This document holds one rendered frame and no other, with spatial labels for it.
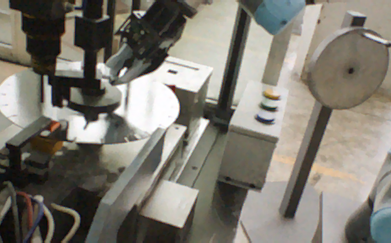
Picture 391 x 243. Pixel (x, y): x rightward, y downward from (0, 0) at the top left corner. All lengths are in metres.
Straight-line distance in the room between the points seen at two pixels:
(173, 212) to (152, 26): 0.32
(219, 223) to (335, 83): 1.01
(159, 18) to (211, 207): 0.41
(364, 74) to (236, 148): 0.96
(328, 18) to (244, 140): 2.91
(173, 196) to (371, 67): 1.19
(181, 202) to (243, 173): 0.22
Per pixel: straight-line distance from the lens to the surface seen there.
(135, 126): 0.77
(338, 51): 1.73
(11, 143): 0.66
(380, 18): 3.90
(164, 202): 0.82
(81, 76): 0.75
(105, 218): 0.52
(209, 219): 0.91
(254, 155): 0.97
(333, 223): 1.01
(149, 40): 0.74
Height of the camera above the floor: 1.34
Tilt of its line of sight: 29 degrees down
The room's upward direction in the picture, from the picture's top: 11 degrees clockwise
